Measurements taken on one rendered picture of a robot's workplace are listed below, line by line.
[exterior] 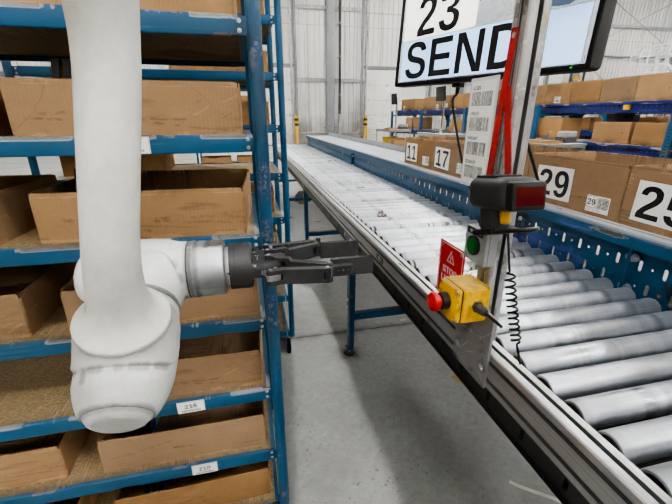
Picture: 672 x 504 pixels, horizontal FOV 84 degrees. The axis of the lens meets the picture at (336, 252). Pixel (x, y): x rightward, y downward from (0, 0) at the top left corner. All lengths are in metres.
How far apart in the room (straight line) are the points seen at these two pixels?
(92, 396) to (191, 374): 0.55
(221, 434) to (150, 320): 0.69
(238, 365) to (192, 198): 0.42
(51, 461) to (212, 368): 0.44
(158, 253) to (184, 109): 0.33
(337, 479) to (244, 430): 0.50
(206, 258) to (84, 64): 0.28
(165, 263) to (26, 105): 0.42
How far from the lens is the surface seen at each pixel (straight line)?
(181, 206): 0.83
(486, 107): 0.77
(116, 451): 1.18
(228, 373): 1.00
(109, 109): 0.43
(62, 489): 1.24
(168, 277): 0.58
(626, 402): 0.80
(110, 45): 0.45
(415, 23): 1.08
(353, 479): 1.51
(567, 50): 0.83
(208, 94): 0.81
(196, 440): 1.14
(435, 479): 1.55
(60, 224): 0.92
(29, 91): 0.89
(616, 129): 7.07
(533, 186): 0.63
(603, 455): 0.68
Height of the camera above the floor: 1.18
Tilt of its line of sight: 20 degrees down
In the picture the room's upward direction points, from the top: straight up
